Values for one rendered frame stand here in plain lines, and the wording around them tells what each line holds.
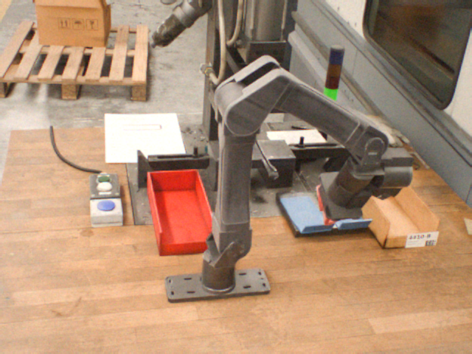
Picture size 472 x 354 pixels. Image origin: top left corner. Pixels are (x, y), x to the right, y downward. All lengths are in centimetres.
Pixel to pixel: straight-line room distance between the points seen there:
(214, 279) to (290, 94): 39
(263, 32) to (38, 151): 69
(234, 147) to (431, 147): 103
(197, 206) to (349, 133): 50
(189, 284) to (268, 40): 56
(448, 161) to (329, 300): 77
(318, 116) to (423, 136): 99
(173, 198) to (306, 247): 34
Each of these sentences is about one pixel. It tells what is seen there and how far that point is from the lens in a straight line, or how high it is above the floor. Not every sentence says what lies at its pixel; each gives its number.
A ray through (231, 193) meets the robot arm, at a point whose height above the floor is 113.
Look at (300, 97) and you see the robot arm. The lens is 105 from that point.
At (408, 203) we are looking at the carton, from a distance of 156.
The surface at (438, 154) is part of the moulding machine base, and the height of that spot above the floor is 88.
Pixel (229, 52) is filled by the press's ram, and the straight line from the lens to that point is 161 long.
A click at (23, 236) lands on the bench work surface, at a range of 141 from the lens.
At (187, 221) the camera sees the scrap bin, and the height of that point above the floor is 91.
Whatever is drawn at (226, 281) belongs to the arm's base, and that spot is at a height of 94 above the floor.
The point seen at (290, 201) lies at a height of 92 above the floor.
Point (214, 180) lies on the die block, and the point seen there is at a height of 93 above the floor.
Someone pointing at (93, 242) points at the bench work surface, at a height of 90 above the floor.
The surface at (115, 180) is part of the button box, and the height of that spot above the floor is 93.
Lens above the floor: 171
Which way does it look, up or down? 30 degrees down
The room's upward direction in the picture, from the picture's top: 5 degrees clockwise
